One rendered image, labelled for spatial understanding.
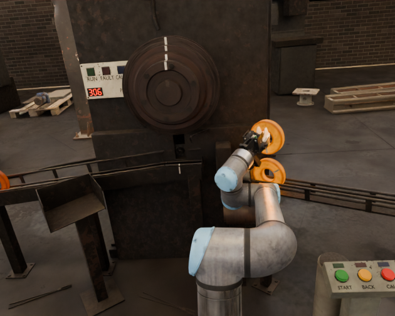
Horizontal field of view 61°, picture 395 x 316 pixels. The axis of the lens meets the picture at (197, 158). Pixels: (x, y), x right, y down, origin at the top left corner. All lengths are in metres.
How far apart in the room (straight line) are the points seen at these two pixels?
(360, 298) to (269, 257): 0.57
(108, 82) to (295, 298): 1.51
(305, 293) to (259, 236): 1.26
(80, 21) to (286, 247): 1.44
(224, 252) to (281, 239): 0.14
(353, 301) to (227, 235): 0.64
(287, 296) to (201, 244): 1.26
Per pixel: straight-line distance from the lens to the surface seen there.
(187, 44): 1.59
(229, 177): 1.25
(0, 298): 2.41
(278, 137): 1.49
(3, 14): 8.92
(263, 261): 0.80
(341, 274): 1.27
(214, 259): 0.80
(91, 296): 2.14
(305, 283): 2.09
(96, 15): 1.82
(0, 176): 2.16
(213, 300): 0.85
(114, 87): 1.82
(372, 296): 1.33
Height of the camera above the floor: 1.46
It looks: 24 degrees down
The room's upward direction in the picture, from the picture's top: 5 degrees counter-clockwise
